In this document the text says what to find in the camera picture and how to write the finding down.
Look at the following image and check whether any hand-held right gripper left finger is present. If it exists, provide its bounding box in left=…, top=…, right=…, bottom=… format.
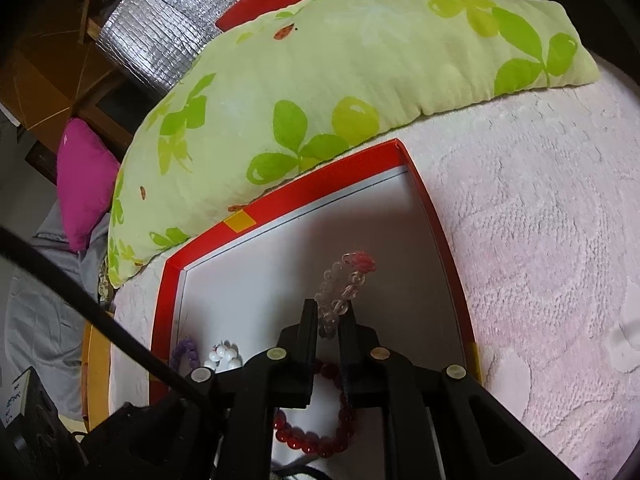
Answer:
left=191, top=299, right=319, bottom=480

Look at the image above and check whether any green leaf print pillow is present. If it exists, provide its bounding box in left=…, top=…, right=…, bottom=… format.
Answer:
left=106, top=0, right=601, bottom=290

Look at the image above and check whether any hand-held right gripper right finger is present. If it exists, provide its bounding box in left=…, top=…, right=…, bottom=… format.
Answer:
left=338, top=301, right=577, bottom=480

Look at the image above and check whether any pink textured blanket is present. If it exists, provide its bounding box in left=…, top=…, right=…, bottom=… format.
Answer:
left=106, top=57, right=640, bottom=480

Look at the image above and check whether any brown wooden cabinet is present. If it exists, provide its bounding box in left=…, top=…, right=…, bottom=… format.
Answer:
left=0, top=35, right=96, bottom=133

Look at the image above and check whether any grey bed sheet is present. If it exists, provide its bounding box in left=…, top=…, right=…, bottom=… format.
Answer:
left=0, top=199, right=121, bottom=422

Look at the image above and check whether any red shallow box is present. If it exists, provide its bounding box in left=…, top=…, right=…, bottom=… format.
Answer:
left=150, top=138, right=483, bottom=411

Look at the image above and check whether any silver foil mat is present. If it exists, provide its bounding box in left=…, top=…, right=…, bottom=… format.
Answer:
left=95, top=0, right=296, bottom=103

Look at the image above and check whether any magenta pillow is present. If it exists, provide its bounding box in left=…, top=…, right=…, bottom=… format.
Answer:
left=56, top=117, right=122, bottom=253

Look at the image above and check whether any black cable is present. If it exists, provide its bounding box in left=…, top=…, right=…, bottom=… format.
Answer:
left=0, top=226, right=213, bottom=408

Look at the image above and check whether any yellow cardboard box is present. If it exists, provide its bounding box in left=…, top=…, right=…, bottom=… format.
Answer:
left=81, top=321, right=115, bottom=432

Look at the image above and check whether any clear and pink bead bracelet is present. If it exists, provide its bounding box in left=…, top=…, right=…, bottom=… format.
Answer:
left=316, top=250, right=379, bottom=339

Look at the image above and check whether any wooden table frame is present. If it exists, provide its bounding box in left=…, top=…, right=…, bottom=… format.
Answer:
left=74, top=72, right=135, bottom=162

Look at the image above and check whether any purple bead bracelet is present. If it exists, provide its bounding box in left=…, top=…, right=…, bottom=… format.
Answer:
left=169, top=338, right=202, bottom=372

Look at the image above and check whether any red bead bracelet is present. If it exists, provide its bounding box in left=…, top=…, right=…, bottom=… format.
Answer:
left=272, top=359, right=357, bottom=459

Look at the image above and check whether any white bead bracelet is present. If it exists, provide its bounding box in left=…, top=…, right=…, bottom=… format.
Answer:
left=202, top=340, right=244, bottom=373

